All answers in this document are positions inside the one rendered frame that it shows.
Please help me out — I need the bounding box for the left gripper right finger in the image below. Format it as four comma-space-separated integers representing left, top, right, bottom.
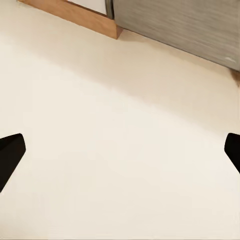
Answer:
224, 132, 240, 173

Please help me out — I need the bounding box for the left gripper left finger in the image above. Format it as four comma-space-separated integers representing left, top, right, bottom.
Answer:
0, 133, 26, 193

